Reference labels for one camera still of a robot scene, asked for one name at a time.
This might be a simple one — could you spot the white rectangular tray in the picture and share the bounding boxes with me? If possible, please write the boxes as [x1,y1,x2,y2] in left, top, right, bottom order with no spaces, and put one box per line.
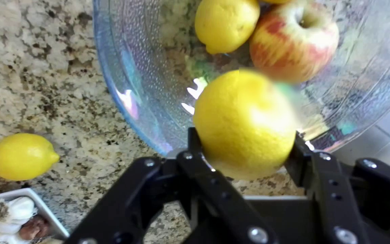
[0,187,72,244]

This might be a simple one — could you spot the white garlic bulbs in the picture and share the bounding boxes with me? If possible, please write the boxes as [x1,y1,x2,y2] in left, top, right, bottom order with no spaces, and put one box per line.
[0,195,36,244]

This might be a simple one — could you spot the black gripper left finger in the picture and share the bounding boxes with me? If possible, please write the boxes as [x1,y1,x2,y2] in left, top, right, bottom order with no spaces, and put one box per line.
[63,127,280,244]

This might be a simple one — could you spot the small brown onion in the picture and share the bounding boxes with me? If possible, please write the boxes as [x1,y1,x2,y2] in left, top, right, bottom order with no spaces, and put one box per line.
[17,214,51,241]

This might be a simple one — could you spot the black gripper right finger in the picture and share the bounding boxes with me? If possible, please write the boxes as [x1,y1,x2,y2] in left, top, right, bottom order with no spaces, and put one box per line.
[284,133,390,244]

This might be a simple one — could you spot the clear glass bowl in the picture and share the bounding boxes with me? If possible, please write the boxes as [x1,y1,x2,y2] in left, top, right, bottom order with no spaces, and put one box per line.
[92,0,390,157]

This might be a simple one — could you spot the red yellow apple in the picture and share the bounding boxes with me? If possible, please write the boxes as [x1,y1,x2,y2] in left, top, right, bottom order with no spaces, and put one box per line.
[248,0,341,85]

